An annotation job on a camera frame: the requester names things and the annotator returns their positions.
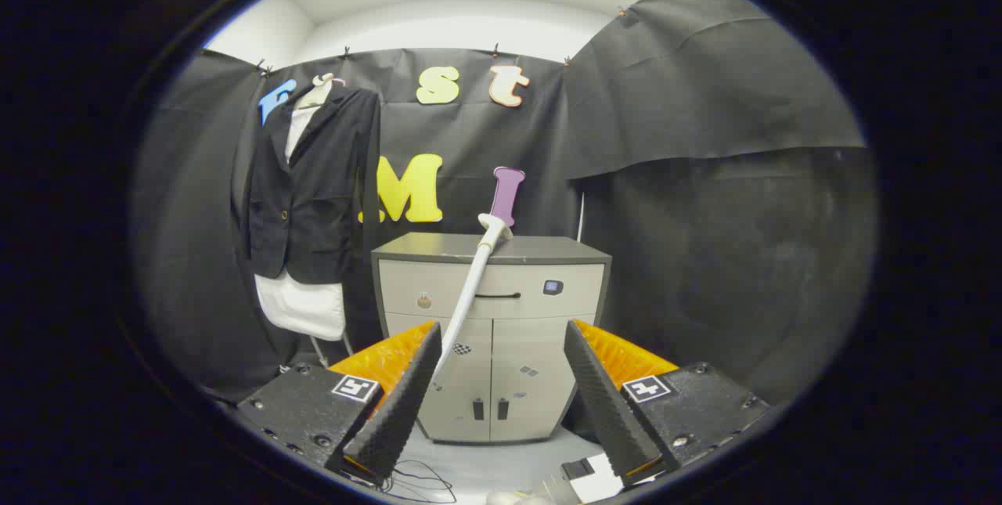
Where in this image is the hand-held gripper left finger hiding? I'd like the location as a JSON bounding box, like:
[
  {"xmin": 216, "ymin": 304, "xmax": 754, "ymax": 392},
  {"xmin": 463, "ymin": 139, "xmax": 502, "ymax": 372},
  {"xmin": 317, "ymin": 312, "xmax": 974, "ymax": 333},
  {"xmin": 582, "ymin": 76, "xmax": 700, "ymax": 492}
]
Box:
[{"xmin": 235, "ymin": 321, "xmax": 443, "ymax": 488}]

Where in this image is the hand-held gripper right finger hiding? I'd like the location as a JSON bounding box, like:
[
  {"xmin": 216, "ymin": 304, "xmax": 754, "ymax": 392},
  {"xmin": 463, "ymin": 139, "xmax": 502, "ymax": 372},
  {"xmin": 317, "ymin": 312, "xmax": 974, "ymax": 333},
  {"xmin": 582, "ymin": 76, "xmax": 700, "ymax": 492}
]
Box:
[{"xmin": 564, "ymin": 319, "xmax": 772, "ymax": 486}]

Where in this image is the white garment steamer head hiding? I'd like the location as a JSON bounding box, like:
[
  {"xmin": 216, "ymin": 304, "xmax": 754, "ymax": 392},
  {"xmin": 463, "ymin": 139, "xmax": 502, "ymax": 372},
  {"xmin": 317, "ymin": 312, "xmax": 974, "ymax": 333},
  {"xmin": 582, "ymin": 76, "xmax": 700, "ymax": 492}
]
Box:
[{"xmin": 431, "ymin": 211, "xmax": 517, "ymax": 384}]

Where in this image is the white shirt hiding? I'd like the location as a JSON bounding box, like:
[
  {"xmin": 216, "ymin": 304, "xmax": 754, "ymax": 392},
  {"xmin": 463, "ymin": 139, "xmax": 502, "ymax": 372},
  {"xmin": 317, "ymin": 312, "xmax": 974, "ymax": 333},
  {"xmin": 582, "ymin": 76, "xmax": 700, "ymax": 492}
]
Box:
[{"xmin": 254, "ymin": 102, "xmax": 349, "ymax": 341}]

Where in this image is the black suit jacket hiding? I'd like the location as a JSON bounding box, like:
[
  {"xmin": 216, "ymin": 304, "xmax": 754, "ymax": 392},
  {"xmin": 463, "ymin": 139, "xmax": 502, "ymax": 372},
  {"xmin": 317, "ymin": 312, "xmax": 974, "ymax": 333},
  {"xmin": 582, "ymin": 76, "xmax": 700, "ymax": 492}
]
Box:
[{"xmin": 239, "ymin": 86, "xmax": 382, "ymax": 287}]

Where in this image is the cream garment hanger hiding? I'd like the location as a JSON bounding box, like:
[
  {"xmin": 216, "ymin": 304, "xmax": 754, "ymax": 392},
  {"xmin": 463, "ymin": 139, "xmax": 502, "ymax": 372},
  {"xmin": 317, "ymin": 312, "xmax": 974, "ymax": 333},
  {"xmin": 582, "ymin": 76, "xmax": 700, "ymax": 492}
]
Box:
[{"xmin": 296, "ymin": 73, "xmax": 345, "ymax": 110}]

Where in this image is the grey cabinet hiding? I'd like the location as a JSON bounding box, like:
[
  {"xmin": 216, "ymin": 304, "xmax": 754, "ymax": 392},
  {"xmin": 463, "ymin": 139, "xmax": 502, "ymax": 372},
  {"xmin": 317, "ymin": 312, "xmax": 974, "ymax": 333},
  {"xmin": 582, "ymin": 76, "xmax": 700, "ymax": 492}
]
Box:
[{"xmin": 371, "ymin": 233, "xmax": 613, "ymax": 445}]

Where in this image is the metal stand with white base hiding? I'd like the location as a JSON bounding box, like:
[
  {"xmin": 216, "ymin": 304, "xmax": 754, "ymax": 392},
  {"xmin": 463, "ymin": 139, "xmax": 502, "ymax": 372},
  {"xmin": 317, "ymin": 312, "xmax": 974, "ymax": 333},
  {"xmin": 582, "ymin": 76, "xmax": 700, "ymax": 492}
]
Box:
[{"xmin": 309, "ymin": 333, "xmax": 355, "ymax": 370}]

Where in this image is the black backdrop cloth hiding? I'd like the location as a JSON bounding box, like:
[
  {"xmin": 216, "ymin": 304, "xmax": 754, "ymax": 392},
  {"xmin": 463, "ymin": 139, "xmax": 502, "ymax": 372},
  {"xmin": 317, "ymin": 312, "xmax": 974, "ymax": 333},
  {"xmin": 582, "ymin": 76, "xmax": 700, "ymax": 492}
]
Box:
[{"xmin": 129, "ymin": 0, "xmax": 879, "ymax": 412}]

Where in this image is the thin black floor cable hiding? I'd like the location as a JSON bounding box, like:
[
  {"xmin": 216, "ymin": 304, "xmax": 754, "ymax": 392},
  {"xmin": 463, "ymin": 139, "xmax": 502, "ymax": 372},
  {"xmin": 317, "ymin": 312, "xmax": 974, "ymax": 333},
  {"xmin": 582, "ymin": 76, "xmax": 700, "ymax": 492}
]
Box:
[{"xmin": 384, "ymin": 460, "xmax": 457, "ymax": 504}]

